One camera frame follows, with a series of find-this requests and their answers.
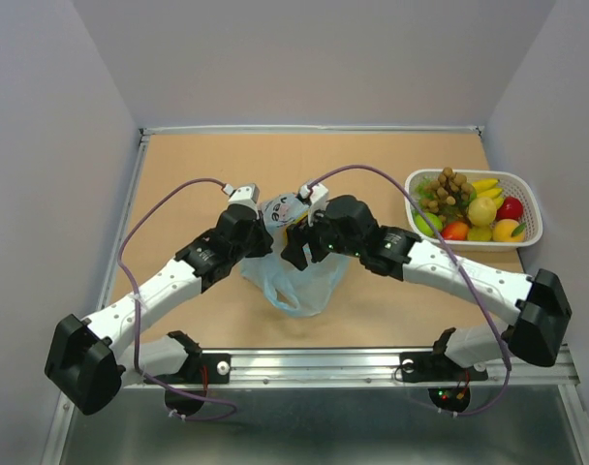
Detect blue plastic bag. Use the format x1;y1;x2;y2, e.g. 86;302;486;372
240;193;350;318

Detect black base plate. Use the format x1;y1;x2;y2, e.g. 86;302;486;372
150;352;232;386
399;350;488;383

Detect yellow green starfruit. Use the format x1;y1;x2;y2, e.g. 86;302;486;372
467;226;492;242

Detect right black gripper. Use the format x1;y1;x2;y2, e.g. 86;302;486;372
280;200;363;269

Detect red apple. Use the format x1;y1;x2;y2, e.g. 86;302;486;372
496;197;524;221

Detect red orange mango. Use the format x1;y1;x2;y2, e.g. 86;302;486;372
441;221;470;241

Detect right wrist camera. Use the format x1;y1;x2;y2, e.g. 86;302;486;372
298;180;329;227

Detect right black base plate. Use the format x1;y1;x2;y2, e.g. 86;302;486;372
399;350;488;383

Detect green apple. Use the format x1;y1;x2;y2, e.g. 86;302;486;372
414;212;444;237

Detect aluminium mounting rail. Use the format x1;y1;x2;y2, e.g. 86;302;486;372
119;345;579;390

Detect yellow bananas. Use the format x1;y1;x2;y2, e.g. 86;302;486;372
472;178;504;209

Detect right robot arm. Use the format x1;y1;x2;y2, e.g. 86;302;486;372
281;196;572;378

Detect white perforated basket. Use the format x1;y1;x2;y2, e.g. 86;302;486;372
405;169;543;252

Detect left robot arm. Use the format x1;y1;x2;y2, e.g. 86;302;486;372
45;201;272;415

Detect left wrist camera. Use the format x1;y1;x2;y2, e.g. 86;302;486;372
222;183;260;216

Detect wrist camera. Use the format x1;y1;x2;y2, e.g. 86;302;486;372
298;180;329;227
222;183;260;216

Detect yellow pear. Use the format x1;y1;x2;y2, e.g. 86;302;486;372
467;197;497;227

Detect yellow banana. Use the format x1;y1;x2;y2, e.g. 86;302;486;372
285;217;308;247

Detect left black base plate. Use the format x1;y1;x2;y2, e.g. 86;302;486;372
150;352;232;386

